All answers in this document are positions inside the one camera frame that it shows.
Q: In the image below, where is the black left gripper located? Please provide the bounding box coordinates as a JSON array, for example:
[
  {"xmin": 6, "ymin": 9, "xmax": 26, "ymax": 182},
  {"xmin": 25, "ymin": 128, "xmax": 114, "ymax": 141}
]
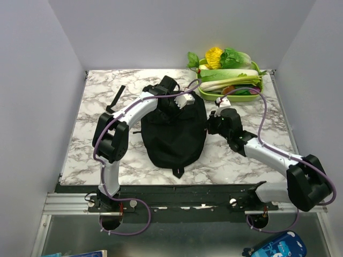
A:
[{"xmin": 158, "ymin": 97, "xmax": 184, "ymax": 126}]

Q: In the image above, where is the black student backpack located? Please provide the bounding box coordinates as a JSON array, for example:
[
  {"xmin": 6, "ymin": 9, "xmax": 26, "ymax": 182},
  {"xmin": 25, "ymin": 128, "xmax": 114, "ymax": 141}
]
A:
[{"xmin": 138, "ymin": 89, "xmax": 206, "ymax": 178}]

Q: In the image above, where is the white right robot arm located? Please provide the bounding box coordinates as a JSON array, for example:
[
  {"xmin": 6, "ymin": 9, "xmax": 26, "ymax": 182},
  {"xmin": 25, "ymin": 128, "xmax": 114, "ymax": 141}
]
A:
[{"xmin": 207, "ymin": 108, "xmax": 333, "ymax": 211}]

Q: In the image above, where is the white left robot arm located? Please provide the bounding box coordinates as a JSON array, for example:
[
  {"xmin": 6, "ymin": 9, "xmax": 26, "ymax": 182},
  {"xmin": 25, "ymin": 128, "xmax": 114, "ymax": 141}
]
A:
[{"xmin": 92, "ymin": 76, "xmax": 177, "ymax": 211}]

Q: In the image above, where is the green plastic vegetable tray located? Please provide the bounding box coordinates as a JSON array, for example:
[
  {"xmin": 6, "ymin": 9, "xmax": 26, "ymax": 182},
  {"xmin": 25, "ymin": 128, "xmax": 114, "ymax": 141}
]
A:
[{"xmin": 198, "ymin": 60, "xmax": 266, "ymax": 102}]

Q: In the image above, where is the purple vegetable toy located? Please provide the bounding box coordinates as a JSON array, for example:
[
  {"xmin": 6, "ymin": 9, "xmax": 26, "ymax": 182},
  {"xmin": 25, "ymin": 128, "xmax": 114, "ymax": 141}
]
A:
[{"xmin": 249, "ymin": 86, "xmax": 261, "ymax": 95}]

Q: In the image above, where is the white-stemmed cabbage stalk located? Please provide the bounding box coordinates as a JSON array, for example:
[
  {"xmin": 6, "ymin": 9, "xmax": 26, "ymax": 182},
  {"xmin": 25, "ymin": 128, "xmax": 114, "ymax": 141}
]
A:
[{"xmin": 200, "ymin": 76, "xmax": 262, "ymax": 92}]

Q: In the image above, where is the green leafy sprig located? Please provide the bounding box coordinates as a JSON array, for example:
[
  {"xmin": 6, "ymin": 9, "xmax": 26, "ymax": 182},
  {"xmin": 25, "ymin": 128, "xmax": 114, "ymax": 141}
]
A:
[{"xmin": 187, "ymin": 51, "xmax": 199, "ymax": 73}]

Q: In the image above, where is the green lettuce leaf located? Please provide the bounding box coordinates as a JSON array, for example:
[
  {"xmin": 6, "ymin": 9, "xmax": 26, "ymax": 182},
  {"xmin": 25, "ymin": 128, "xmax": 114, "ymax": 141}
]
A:
[{"xmin": 220, "ymin": 48, "xmax": 251, "ymax": 69}]

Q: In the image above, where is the yellow fabric flower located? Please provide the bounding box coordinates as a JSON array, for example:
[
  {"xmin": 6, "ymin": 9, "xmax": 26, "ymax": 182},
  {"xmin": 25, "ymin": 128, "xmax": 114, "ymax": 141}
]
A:
[{"xmin": 205, "ymin": 47, "xmax": 223, "ymax": 70}]

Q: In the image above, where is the blue shark pencil case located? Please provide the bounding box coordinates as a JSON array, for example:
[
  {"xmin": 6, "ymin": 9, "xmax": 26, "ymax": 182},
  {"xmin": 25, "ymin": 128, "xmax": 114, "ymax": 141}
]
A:
[{"xmin": 242, "ymin": 231, "xmax": 308, "ymax": 257}]

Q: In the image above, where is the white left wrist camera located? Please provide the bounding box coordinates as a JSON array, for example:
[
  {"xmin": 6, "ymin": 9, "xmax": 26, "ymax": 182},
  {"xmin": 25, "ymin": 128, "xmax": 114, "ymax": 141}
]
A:
[{"xmin": 174, "ymin": 93, "xmax": 195, "ymax": 110}]

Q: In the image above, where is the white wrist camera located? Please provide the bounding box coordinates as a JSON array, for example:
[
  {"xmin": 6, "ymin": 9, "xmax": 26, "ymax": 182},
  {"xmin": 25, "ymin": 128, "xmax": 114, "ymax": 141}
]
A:
[
  {"xmin": 215, "ymin": 97, "xmax": 231, "ymax": 108},
  {"xmin": 174, "ymin": 93, "xmax": 195, "ymax": 110}
]

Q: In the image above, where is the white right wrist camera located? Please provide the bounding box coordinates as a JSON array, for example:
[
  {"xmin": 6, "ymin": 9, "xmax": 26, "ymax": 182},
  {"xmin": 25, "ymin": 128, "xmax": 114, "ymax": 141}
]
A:
[{"xmin": 215, "ymin": 97, "xmax": 231, "ymax": 108}]

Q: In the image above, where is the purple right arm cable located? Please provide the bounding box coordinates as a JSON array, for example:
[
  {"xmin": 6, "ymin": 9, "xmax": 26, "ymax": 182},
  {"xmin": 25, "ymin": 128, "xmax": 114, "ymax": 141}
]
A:
[{"xmin": 215, "ymin": 87, "xmax": 337, "ymax": 233}]

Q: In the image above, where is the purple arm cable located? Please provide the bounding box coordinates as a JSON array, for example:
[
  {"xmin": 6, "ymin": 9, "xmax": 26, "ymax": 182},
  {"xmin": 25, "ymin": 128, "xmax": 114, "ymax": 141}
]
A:
[
  {"xmin": 215, "ymin": 87, "xmax": 337, "ymax": 233},
  {"xmin": 93, "ymin": 79, "xmax": 202, "ymax": 236}
]

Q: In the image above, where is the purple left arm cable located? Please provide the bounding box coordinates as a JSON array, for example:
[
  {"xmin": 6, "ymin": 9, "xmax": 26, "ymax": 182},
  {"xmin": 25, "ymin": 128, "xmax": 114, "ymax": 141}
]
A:
[{"xmin": 93, "ymin": 79, "xmax": 202, "ymax": 236}]

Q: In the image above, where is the aluminium mounting rail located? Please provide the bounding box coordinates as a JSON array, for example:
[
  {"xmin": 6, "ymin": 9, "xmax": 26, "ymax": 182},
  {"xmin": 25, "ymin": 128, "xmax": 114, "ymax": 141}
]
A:
[{"xmin": 42, "ymin": 190, "xmax": 329, "ymax": 216}]

